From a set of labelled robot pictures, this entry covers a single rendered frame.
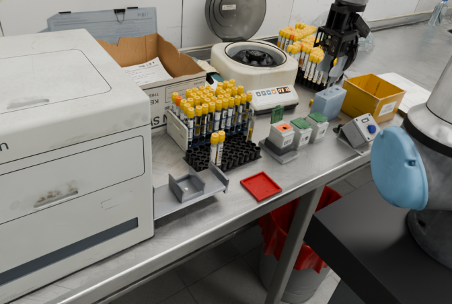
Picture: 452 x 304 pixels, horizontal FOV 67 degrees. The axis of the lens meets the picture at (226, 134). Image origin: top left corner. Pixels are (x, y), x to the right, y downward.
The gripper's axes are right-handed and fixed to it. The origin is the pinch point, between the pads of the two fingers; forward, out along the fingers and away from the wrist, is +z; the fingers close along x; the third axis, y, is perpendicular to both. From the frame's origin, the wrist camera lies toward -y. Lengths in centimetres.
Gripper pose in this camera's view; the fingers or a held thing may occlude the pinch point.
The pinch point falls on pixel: (331, 77)
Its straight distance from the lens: 97.3
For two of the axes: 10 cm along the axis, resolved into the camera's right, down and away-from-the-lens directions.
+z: -1.1, 8.0, 5.8
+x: 6.6, 5.0, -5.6
